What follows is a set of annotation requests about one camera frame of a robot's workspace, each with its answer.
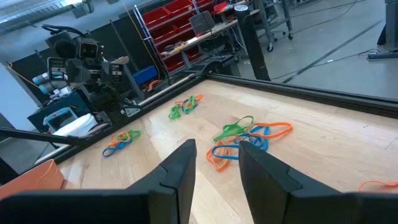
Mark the light blue teach pendant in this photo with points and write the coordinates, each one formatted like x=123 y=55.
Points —
x=60 y=118

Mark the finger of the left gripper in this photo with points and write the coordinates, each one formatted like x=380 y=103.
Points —
x=57 y=69
x=116 y=73

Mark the wooden workbench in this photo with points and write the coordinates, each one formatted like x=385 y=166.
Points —
x=211 y=32

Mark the black box on workbench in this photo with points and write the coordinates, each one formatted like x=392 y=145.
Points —
x=202 y=22

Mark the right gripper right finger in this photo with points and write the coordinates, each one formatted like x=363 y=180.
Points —
x=280 y=199

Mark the blue rubber band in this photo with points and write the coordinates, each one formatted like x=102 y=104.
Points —
x=112 y=151
x=262 y=143
x=187 y=107
x=224 y=157

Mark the red storage bin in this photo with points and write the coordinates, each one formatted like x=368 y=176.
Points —
x=164 y=32
x=178 y=7
x=192 y=53
x=174 y=62
x=155 y=16

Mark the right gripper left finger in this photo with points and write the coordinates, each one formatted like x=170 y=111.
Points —
x=155 y=202

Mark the blue storage bin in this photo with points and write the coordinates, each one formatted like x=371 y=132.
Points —
x=144 y=75

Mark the dark blue cart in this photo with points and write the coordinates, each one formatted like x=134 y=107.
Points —
x=71 y=104

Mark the grey column stand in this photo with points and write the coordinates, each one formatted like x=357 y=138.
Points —
x=391 y=25

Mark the white bag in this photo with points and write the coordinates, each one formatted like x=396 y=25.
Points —
x=77 y=126

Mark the metal shelf rack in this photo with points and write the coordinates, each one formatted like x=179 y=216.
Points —
x=149 y=39

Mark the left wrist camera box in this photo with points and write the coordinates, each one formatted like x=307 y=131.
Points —
x=88 y=49

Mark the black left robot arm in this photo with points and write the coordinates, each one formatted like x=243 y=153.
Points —
x=63 y=46

